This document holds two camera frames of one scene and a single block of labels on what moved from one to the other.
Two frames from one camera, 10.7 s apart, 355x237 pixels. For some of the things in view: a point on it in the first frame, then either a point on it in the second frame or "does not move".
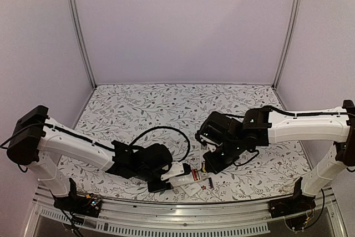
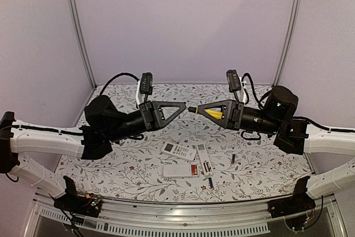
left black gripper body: (153, 188) → (148, 116)
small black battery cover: (211, 182) does not move
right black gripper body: (229, 155) → (235, 118)
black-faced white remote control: (195, 176) → (180, 171)
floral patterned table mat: (172, 115) does not move
